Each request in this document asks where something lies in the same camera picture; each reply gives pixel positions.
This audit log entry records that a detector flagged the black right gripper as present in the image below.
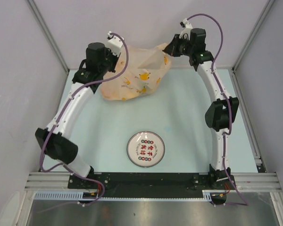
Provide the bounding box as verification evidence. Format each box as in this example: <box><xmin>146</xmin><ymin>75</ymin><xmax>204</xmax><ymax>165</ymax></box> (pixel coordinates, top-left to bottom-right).
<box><xmin>163</xmin><ymin>33</ymin><xmax>194</xmax><ymax>57</ymax></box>

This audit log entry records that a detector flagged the translucent orange plastic bag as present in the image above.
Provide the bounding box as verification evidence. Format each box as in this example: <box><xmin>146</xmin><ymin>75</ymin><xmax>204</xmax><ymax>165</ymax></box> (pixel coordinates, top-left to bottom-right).
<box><xmin>100</xmin><ymin>43</ymin><xmax>172</xmax><ymax>101</ymax></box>

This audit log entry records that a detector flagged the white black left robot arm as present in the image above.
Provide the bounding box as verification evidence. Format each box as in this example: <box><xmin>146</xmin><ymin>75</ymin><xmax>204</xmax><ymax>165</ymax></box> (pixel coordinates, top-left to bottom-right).
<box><xmin>35</xmin><ymin>40</ymin><xmax>123</xmax><ymax>188</ymax></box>

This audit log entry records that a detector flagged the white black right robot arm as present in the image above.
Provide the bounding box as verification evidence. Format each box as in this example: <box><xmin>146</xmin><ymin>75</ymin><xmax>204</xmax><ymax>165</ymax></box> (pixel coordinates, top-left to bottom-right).
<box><xmin>163</xmin><ymin>28</ymin><xmax>239</xmax><ymax>189</ymax></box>

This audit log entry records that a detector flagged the round printed plate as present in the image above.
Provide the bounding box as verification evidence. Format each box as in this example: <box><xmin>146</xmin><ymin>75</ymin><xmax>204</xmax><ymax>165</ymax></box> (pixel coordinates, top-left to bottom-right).
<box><xmin>126</xmin><ymin>131</ymin><xmax>165</xmax><ymax>168</ymax></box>

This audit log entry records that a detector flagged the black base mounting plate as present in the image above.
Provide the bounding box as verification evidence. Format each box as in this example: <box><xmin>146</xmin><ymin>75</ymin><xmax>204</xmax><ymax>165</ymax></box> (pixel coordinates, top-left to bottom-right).
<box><xmin>68</xmin><ymin>172</ymin><xmax>235</xmax><ymax>190</ymax></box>

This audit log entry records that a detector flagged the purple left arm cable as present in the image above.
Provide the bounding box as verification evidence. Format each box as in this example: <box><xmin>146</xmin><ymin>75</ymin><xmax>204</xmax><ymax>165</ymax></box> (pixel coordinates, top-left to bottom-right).
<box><xmin>36</xmin><ymin>32</ymin><xmax>130</xmax><ymax>212</ymax></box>

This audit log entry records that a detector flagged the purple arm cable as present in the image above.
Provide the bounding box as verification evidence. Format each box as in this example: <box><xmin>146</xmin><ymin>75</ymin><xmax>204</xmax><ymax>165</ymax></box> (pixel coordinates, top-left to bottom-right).
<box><xmin>183</xmin><ymin>13</ymin><xmax>249</xmax><ymax>207</ymax></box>
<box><xmin>36</xmin><ymin>32</ymin><xmax>130</xmax><ymax>212</ymax></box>

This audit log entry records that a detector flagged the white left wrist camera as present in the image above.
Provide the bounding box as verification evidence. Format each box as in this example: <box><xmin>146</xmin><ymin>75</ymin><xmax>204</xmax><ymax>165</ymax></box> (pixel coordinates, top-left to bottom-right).
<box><xmin>105</xmin><ymin>31</ymin><xmax>123</xmax><ymax>56</ymax></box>

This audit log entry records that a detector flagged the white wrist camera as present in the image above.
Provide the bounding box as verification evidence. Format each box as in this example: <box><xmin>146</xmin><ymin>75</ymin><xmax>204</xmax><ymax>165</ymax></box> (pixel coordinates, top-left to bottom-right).
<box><xmin>180</xmin><ymin>19</ymin><xmax>193</xmax><ymax>38</ymax></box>
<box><xmin>105</xmin><ymin>31</ymin><xmax>123</xmax><ymax>56</ymax></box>

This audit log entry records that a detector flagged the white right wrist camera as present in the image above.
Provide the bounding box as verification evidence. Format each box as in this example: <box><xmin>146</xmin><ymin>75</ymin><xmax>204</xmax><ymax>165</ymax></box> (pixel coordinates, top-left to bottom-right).
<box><xmin>180</xmin><ymin>19</ymin><xmax>193</xmax><ymax>38</ymax></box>

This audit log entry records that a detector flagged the aluminium frame post left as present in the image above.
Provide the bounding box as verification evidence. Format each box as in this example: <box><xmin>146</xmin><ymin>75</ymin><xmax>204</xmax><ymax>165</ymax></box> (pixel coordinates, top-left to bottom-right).
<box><xmin>25</xmin><ymin>0</ymin><xmax>70</xmax><ymax>75</ymax></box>

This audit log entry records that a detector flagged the aluminium frame post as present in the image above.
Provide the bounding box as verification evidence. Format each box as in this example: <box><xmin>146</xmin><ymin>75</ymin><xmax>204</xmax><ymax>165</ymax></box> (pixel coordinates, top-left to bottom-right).
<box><xmin>232</xmin><ymin>0</ymin><xmax>276</xmax><ymax>73</ymax></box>
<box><xmin>25</xmin><ymin>0</ymin><xmax>70</xmax><ymax>75</ymax></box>

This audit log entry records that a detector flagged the aluminium frame post right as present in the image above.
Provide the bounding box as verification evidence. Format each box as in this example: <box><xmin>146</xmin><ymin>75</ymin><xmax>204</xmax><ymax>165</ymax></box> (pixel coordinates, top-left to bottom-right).
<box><xmin>232</xmin><ymin>0</ymin><xmax>276</xmax><ymax>73</ymax></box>

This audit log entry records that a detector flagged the white slotted cable duct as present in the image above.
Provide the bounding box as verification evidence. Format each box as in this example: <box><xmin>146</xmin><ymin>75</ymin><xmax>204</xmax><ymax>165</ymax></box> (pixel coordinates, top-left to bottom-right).
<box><xmin>34</xmin><ymin>191</ymin><xmax>98</xmax><ymax>200</ymax></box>

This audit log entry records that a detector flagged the aluminium front rail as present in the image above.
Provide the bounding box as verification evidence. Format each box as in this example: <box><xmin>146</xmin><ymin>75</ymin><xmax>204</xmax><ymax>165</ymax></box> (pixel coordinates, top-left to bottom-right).
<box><xmin>25</xmin><ymin>172</ymin><xmax>282</xmax><ymax>192</ymax></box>

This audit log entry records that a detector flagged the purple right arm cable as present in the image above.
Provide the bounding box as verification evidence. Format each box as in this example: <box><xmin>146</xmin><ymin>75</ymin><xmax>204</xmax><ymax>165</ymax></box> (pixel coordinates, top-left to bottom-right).
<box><xmin>183</xmin><ymin>13</ymin><xmax>249</xmax><ymax>207</ymax></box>

